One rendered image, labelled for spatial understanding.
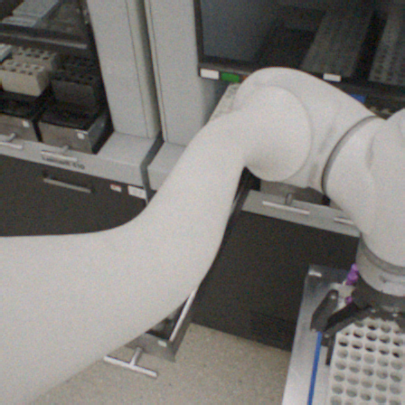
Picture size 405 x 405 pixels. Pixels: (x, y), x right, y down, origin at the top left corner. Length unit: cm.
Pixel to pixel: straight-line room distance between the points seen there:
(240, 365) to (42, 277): 163
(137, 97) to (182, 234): 104
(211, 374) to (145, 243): 155
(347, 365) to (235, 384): 103
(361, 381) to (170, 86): 76
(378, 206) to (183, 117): 84
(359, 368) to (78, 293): 62
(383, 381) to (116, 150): 87
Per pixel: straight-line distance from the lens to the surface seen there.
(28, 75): 152
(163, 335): 102
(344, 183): 62
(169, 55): 129
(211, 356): 192
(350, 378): 88
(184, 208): 40
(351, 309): 80
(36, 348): 29
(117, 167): 145
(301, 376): 97
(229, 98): 137
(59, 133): 147
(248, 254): 150
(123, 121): 147
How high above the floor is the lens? 168
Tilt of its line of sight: 46 degrees down
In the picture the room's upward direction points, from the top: 5 degrees counter-clockwise
